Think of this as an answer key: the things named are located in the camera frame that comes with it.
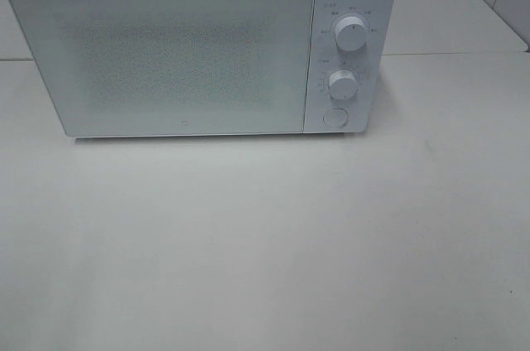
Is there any round white door release button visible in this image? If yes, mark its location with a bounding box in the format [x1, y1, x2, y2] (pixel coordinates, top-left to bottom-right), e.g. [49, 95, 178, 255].
[323, 108, 349, 128]

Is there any white timer knob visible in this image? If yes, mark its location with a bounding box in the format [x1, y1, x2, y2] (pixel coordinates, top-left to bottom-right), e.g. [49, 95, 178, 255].
[328, 70, 359, 100]

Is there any white microwave door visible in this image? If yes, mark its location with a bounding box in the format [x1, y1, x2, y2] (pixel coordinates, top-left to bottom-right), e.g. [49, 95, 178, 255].
[9, 0, 313, 137]

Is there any white upper power knob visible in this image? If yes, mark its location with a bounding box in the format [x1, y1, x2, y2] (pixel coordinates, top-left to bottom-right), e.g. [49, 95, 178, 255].
[333, 13, 369, 52]

